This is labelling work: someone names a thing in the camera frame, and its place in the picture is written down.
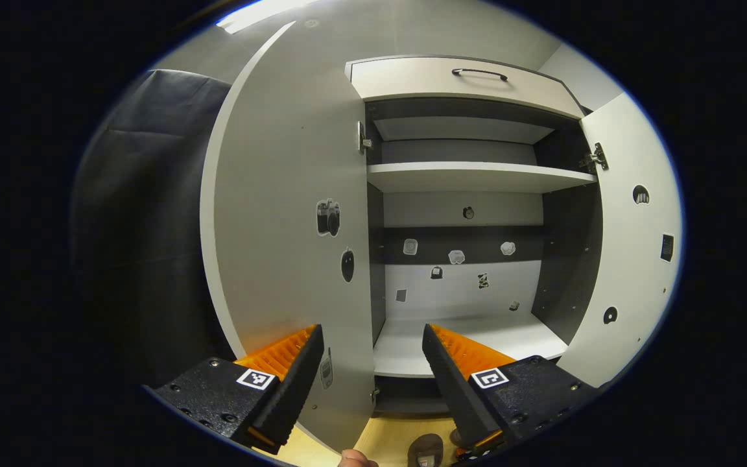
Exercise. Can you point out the white shoe cabinet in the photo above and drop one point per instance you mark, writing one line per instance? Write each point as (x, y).
(464, 298)

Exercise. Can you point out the brown felt shoe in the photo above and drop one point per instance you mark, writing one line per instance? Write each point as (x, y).
(424, 444)
(456, 438)

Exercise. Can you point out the white cabinet shelf board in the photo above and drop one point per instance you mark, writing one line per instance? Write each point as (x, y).
(464, 176)

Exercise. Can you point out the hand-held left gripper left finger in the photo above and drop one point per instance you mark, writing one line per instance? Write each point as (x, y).
(292, 389)

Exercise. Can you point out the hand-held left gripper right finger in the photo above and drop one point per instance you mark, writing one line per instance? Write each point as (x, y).
(451, 389)

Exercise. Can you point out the white shoe cabinet door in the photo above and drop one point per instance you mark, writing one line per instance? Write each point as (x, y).
(270, 194)
(626, 272)

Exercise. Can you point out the metal door hinge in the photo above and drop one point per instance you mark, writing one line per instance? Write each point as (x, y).
(597, 157)
(374, 394)
(362, 139)

